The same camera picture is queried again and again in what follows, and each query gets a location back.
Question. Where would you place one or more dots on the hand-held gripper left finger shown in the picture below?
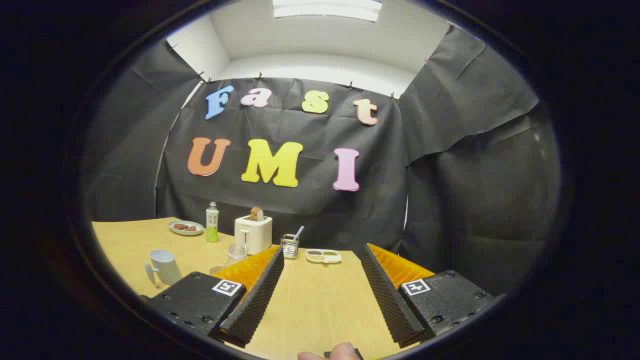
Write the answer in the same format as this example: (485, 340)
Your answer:
(255, 300)

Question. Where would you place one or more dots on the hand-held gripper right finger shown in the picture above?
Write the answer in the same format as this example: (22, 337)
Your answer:
(387, 295)

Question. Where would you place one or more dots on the clear juice bottle green label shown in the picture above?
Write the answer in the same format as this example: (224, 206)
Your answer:
(236, 254)

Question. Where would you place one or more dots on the white cup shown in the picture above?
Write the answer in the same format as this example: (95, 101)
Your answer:
(167, 267)

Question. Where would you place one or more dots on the small green drink bottle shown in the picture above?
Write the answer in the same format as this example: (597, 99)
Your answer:
(212, 225)

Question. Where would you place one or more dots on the wooden table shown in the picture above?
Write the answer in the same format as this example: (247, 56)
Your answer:
(315, 300)

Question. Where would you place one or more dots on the white toaster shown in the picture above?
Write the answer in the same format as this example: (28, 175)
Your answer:
(255, 235)

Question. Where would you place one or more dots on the white divided dish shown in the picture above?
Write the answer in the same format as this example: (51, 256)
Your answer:
(323, 256)

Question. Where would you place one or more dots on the checked straw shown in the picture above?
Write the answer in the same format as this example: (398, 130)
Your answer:
(298, 232)

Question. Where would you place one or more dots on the bread slice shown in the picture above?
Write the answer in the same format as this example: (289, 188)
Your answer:
(256, 214)

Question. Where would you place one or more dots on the pale green plate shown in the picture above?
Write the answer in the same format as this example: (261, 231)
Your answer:
(175, 231)

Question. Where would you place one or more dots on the ceiling light panel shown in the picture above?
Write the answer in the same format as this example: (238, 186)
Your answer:
(327, 9)

